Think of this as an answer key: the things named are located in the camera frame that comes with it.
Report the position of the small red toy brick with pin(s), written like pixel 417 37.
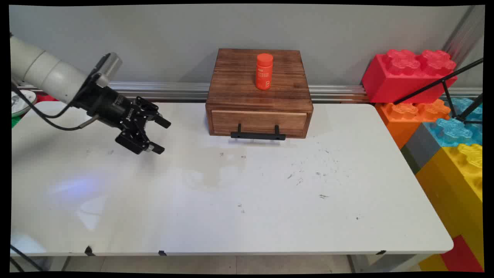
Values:
pixel 463 256

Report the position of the slanted aluminium profile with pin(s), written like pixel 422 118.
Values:
pixel 463 33

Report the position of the horizontal aluminium rail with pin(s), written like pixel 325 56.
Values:
pixel 170 92

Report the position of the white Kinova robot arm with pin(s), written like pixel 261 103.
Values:
pixel 46 71

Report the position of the white round disc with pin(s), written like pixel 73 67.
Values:
pixel 21 101

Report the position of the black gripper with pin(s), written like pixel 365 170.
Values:
pixel 110 106

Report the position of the yellow giant toy brick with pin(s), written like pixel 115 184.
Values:
pixel 451 193

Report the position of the orange giant toy brick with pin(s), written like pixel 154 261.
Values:
pixel 401 119

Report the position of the blue giant toy brick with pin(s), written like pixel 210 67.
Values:
pixel 453 131

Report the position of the black tripod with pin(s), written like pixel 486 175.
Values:
pixel 449 83

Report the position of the white table leg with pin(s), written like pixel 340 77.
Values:
pixel 386 262

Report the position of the orange plastic bottle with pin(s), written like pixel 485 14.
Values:
pixel 264 73

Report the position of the grey giant toy brick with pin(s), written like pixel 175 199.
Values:
pixel 422 144

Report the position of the dark brown wooden drawer box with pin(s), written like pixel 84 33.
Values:
pixel 258 98

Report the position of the red giant toy brick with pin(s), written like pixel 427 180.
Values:
pixel 397 81

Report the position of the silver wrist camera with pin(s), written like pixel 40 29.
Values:
pixel 112 63

